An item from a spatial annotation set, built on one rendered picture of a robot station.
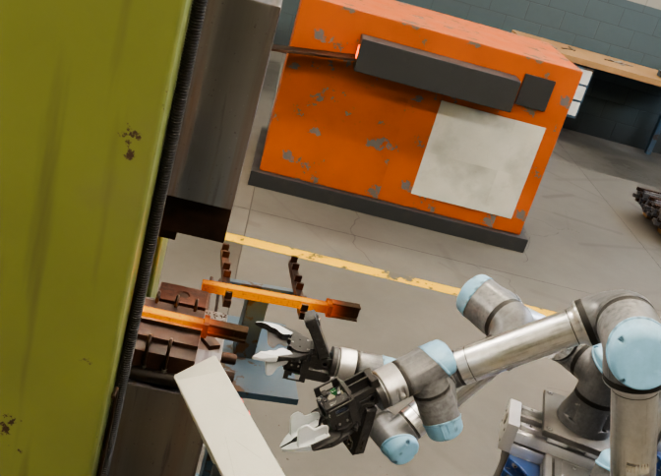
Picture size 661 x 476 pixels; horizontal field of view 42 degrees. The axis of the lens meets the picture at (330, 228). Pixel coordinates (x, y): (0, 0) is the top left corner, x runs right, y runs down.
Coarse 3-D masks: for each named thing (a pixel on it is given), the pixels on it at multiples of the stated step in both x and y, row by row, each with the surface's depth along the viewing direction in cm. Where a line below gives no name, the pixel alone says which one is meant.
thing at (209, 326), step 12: (144, 312) 192; (156, 312) 194; (168, 312) 195; (192, 324) 194; (204, 324) 193; (216, 324) 195; (228, 324) 196; (204, 336) 194; (216, 336) 195; (228, 336) 196; (240, 336) 197
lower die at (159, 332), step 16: (160, 304) 200; (144, 320) 192; (160, 320) 193; (144, 336) 187; (160, 336) 188; (176, 336) 190; (192, 336) 192; (144, 352) 184; (160, 352) 185; (176, 352) 186; (192, 352) 188; (160, 368) 185; (176, 368) 186
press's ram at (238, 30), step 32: (224, 0) 150; (256, 0) 150; (224, 32) 152; (256, 32) 152; (224, 64) 154; (256, 64) 154; (192, 96) 156; (224, 96) 157; (256, 96) 157; (192, 128) 159; (224, 128) 159; (192, 160) 161; (224, 160) 162; (192, 192) 164; (224, 192) 164
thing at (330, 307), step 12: (204, 288) 228; (216, 288) 229; (228, 288) 229; (240, 288) 231; (252, 288) 233; (264, 300) 232; (276, 300) 232; (288, 300) 233; (300, 300) 234; (312, 300) 236; (336, 300) 237; (324, 312) 236; (336, 312) 237; (348, 312) 237
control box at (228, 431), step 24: (216, 360) 148; (192, 384) 145; (216, 384) 143; (192, 408) 140; (216, 408) 139; (240, 408) 138; (216, 432) 135; (240, 432) 134; (216, 456) 131; (240, 456) 130; (264, 456) 129
